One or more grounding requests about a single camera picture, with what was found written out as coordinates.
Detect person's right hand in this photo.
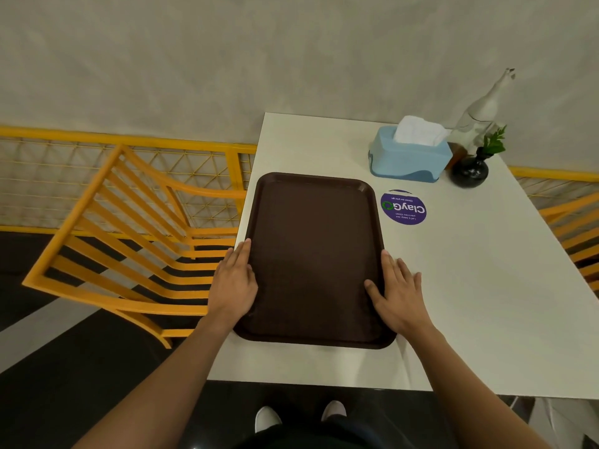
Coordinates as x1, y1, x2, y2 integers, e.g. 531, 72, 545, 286
364, 250, 436, 340

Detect person's left hand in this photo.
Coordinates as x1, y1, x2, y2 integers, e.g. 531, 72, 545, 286
206, 238, 259, 331

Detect dark brown plastic tray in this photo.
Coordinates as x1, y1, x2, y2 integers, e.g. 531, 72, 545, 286
233, 172, 397, 350

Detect person's right forearm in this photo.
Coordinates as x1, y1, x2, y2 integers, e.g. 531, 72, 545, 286
402, 322, 554, 449

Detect person's left forearm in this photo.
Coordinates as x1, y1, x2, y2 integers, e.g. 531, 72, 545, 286
72, 317, 236, 449

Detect round purple sticker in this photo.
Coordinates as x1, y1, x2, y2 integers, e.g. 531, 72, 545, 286
380, 189, 428, 226

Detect yellow slatted metal chair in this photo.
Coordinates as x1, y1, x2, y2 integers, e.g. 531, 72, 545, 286
538, 191, 599, 293
22, 144, 248, 350

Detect light blue tissue box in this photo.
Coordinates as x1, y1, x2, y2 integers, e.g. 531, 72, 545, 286
368, 125, 454, 184

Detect round black vase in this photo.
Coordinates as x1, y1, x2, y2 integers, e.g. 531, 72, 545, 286
450, 153, 490, 189

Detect person's white right shoe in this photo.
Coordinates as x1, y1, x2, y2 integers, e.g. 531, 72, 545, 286
320, 400, 348, 422

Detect person's white shoe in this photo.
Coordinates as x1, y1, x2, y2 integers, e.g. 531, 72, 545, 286
254, 406, 283, 434
320, 400, 348, 422

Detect brown wooden holder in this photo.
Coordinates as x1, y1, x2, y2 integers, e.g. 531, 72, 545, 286
445, 141, 470, 171

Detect white paper tissues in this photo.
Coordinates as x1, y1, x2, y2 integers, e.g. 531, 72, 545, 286
392, 115, 450, 147

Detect person's dark clothing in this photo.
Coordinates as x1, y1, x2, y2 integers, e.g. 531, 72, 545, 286
233, 415, 391, 449

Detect small green plant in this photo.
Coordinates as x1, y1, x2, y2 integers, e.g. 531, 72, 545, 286
476, 125, 508, 160

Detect person's white left shoe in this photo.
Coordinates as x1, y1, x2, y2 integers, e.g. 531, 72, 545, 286
254, 406, 283, 434

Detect yellow mesh railing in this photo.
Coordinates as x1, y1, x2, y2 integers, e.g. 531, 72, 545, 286
509, 166, 599, 211
0, 125, 258, 239

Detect clear glass bottle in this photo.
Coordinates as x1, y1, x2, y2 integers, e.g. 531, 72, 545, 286
451, 67, 517, 157

